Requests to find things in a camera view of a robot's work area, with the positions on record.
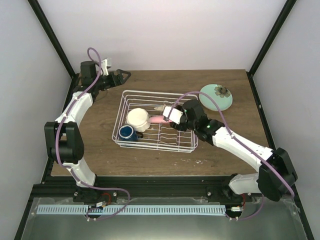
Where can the dark blue ceramic mug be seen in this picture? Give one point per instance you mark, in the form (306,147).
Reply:
(128,133)

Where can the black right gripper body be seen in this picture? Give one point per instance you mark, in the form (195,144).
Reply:
(191,125)

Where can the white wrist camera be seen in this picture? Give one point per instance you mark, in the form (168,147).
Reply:
(172,114)
(105,65)

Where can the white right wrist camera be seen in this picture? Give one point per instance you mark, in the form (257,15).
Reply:
(172,114)

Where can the mint green flower plate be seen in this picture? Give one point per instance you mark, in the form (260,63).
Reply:
(220,94)

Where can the yellow woven bamboo tray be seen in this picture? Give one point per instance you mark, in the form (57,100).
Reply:
(160,108)

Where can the pink plate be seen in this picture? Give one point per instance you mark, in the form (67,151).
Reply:
(158,119)

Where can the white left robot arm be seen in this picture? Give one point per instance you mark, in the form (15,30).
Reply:
(64,143)

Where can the black aluminium frame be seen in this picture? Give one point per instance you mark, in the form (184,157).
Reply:
(146,186)

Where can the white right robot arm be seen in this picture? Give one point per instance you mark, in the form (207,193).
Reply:
(275,174)

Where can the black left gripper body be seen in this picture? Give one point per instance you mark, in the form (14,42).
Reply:
(107,84)

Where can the light blue slotted strip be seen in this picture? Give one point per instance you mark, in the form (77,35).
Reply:
(202,210)

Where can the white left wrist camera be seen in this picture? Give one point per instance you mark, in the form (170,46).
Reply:
(105,65)

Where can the white scalloped bowl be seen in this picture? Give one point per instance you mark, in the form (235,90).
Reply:
(138,118)

